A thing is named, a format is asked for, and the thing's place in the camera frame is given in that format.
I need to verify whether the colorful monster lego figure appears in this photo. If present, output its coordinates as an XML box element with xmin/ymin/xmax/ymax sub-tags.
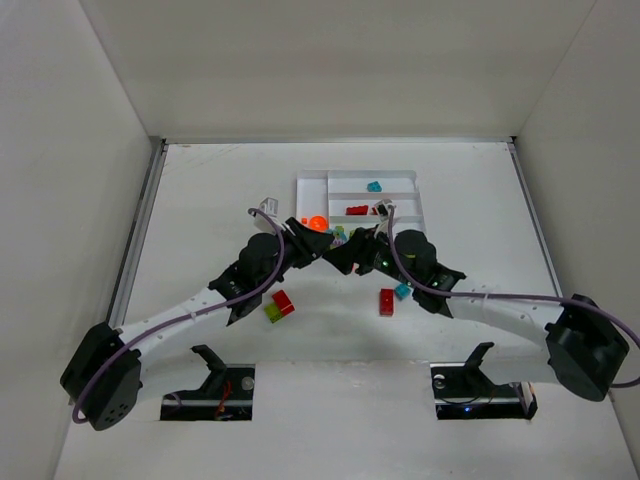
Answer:
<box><xmin>329</xmin><ymin>225</ymin><xmax>354</xmax><ymax>248</ymax></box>

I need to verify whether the orange curved lego piece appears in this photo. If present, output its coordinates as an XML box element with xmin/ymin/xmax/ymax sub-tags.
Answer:
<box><xmin>308</xmin><ymin>215</ymin><xmax>329</xmax><ymax>232</ymax></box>

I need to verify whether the red 2x4 lego brick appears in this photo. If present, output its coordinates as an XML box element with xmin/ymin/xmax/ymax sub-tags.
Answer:
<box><xmin>345</xmin><ymin>205</ymin><xmax>369</xmax><ymax>216</ymax></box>

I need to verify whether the cyan small lego brick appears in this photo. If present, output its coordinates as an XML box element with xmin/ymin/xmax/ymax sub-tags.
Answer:
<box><xmin>367</xmin><ymin>181</ymin><xmax>382</xmax><ymax>193</ymax></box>

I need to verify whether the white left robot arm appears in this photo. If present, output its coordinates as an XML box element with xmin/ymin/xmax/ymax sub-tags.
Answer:
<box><xmin>60</xmin><ymin>208</ymin><xmax>333</xmax><ymax>431</ymax></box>

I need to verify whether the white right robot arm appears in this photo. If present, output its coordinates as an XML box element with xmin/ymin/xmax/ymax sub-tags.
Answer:
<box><xmin>323</xmin><ymin>228</ymin><xmax>629</xmax><ymax>402</ymax></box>

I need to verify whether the cyan square lego brick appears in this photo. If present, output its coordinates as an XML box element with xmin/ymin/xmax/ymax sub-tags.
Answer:
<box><xmin>394</xmin><ymin>283</ymin><xmax>412</xmax><ymax>300</ymax></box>

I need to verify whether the red long lego brick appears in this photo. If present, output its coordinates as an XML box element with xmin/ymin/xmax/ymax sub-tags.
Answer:
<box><xmin>379</xmin><ymin>288</ymin><xmax>395</xmax><ymax>317</ymax></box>

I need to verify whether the red and green lego block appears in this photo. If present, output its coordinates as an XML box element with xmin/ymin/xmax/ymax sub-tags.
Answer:
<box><xmin>264</xmin><ymin>290</ymin><xmax>295</xmax><ymax>323</ymax></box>

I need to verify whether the white divided sorting tray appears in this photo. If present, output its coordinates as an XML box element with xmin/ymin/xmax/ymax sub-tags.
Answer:
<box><xmin>296</xmin><ymin>170</ymin><xmax>425</xmax><ymax>233</ymax></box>

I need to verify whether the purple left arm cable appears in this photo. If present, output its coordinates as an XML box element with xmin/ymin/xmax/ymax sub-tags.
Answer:
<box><xmin>72</xmin><ymin>207</ymin><xmax>286</xmax><ymax>425</ymax></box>

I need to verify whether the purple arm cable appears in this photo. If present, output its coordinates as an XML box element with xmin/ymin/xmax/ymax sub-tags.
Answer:
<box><xmin>386</xmin><ymin>205</ymin><xmax>640</xmax><ymax>389</ymax></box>
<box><xmin>72</xmin><ymin>207</ymin><xmax>286</xmax><ymax>425</ymax></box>

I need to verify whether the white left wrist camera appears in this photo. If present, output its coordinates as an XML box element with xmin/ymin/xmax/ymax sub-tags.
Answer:
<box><xmin>251</xmin><ymin>197</ymin><xmax>280</xmax><ymax>227</ymax></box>

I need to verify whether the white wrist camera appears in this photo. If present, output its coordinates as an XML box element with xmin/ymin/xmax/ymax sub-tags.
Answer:
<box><xmin>372</xmin><ymin>199</ymin><xmax>395</xmax><ymax>231</ymax></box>
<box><xmin>251</xmin><ymin>197</ymin><xmax>280</xmax><ymax>227</ymax></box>

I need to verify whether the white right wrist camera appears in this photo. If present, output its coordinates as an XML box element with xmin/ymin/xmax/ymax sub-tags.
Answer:
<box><xmin>372</xmin><ymin>199</ymin><xmax>395</xmax><ymax>231</ymax></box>

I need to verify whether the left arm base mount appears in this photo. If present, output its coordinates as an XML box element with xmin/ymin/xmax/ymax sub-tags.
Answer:
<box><xmin>160</xmin><ymin>345</ymin><xmax>256</xmax><ymax>422</ymax></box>

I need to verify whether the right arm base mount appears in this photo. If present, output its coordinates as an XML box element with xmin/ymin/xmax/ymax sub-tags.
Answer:
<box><xmin>429</xmin><ymin>342</ymin><xmax>538</xmax><ymax>421</ymax></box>

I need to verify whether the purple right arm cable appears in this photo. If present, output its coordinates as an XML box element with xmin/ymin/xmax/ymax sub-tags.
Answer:
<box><xmin>386</xmin><ymin>205</ymin><xmax>640</xmax><ymax>389</ymax></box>

